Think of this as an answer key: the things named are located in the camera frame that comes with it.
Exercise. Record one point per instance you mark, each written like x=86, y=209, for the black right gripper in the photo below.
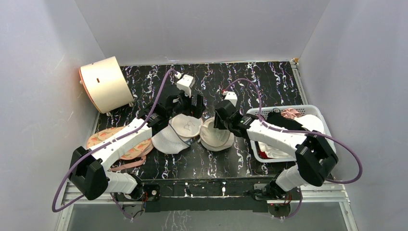
x=221, y=112

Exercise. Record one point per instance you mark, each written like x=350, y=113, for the floral orange bra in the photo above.
x=136, y=155

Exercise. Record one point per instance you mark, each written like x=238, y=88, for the white plastic laundry basket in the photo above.
x=304, y=110

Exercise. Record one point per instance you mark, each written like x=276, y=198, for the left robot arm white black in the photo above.
x=90, y=168

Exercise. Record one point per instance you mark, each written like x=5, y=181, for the cream cylindrical drum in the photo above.
x=105, y=85

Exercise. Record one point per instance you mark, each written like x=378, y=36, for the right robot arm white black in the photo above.
x=314, y=156

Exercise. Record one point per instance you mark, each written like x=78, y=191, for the white mesh bag beige zipper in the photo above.
x=211, y=138

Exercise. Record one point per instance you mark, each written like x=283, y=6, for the pink garment in basket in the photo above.
x=290, y=113

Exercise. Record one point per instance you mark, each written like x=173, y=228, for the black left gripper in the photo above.
x=195, y=111

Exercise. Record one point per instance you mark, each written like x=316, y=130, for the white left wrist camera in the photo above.
x=185, y=83

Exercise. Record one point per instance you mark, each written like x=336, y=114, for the aluminium frame rail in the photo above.
x=326, y=209

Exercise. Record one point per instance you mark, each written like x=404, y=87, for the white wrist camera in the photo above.
x=185, y=83
x=230, y=96

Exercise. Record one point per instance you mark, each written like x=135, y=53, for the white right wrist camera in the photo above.
x=230, y=96

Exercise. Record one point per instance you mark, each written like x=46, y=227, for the black bra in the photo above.
x=275, y=118

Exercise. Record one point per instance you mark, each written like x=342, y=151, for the white cloth in basket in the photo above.
x=309, y=122

